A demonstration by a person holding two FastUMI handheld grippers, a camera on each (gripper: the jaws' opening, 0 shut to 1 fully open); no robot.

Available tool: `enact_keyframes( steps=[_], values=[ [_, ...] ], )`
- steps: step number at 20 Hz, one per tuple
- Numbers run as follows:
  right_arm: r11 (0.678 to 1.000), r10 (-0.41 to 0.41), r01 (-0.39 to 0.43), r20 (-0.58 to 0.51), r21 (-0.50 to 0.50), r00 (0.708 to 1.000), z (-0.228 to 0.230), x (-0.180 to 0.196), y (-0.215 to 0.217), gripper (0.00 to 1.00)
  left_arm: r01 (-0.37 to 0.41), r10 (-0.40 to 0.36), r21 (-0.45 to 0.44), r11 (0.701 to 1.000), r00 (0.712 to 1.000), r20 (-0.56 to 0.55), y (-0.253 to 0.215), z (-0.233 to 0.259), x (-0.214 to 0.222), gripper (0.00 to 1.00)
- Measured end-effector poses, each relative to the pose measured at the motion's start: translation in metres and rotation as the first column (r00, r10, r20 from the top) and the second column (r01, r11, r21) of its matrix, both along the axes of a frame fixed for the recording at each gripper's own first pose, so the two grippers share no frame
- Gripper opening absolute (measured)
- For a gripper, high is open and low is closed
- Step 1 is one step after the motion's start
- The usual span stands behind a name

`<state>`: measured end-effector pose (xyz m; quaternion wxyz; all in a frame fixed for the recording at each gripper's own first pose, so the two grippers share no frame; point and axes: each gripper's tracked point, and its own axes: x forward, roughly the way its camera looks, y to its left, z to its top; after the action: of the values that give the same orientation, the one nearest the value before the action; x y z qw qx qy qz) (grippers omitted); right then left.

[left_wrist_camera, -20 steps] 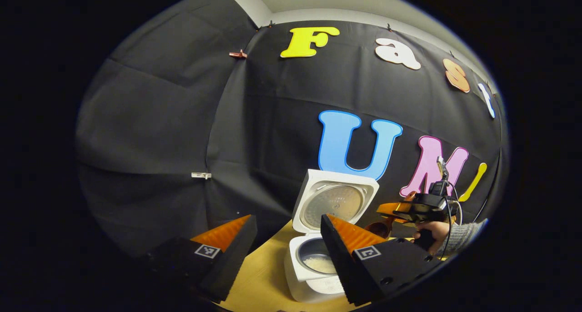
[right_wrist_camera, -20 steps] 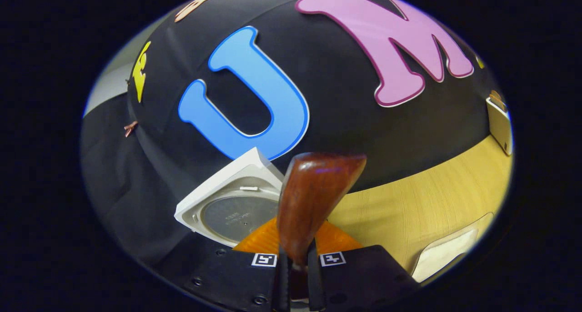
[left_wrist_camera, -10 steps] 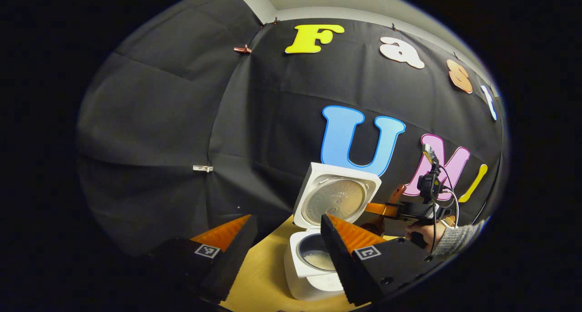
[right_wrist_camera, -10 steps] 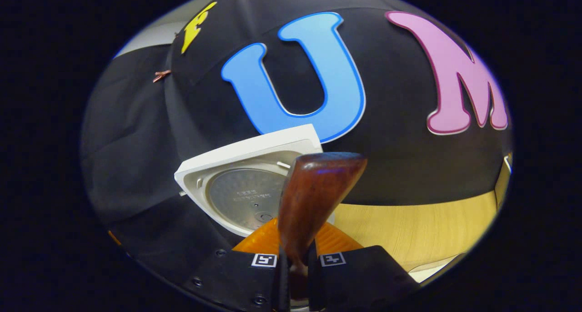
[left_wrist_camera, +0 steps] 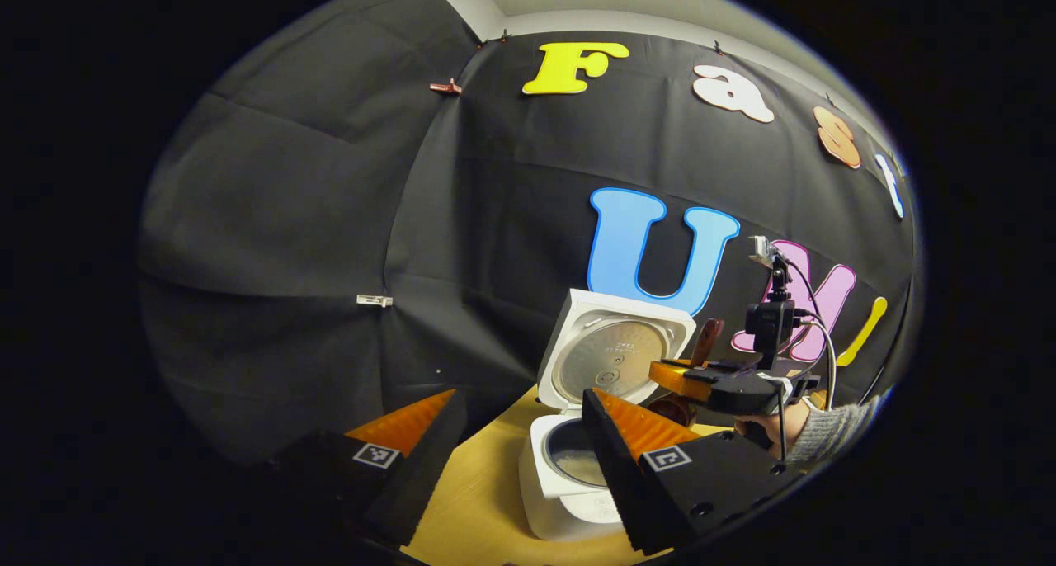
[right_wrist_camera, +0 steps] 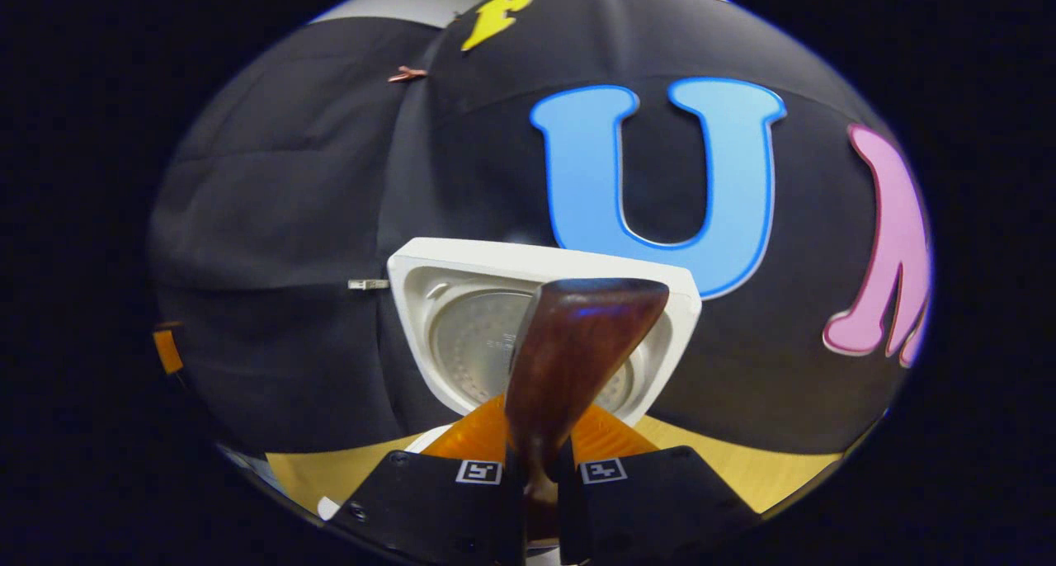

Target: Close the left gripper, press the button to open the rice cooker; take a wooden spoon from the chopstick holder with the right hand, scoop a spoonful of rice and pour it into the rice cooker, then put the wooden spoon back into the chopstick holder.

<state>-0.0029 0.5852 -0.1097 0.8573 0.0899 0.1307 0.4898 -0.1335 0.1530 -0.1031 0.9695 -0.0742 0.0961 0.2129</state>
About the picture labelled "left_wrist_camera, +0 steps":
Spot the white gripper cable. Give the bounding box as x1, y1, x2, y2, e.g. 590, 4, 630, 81
794, 317, 839, 412

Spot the white rice cooker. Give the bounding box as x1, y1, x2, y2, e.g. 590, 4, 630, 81
518, 289, 698, 542

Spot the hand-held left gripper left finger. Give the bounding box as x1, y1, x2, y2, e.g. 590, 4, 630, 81
272, 388, 468, 547

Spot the brown wooden spoon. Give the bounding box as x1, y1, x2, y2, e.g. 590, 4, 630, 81
646, 318, 727, 428

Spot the black backdrop cloth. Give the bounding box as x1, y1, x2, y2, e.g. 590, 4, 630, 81
136, 0, 921, 468

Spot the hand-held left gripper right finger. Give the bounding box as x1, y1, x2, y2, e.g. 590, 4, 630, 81
581, 386, 806, 555

